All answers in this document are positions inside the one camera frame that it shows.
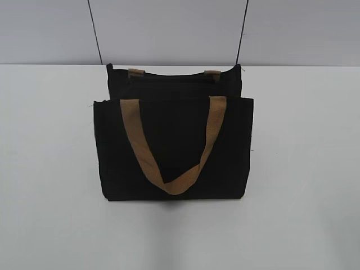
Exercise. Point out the black canvas tote bag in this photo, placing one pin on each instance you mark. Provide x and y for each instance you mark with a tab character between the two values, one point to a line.
173	137

